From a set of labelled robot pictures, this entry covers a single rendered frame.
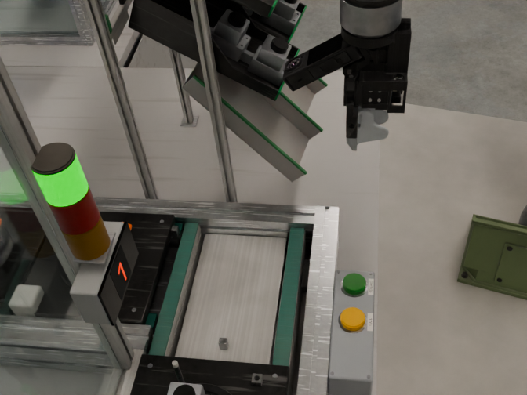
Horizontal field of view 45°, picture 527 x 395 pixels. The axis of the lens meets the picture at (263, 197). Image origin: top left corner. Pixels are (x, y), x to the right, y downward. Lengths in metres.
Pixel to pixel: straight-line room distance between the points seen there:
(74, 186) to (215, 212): 0.55
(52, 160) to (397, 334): 0.71
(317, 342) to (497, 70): 2.40
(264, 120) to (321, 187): 0.23
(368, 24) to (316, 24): 2.77
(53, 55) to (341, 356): 1.30
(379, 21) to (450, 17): 2.85
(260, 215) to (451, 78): 2.09
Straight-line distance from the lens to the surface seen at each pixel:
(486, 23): 3.61
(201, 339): 1.13
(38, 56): 2.01
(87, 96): 1.78
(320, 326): 1.07
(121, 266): 0.87
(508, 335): 1.22
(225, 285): 1.18
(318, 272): 1.13
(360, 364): 1.04
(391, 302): 1.22
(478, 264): 1.22
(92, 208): 0.77
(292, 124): 1.31
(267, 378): 1.02
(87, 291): 0.82
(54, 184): 0.73
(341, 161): 1.46
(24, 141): 0.72
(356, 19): 0.79
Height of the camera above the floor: 1.87
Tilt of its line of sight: 47 degrees down
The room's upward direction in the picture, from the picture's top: 7 degrees counter-clockwise
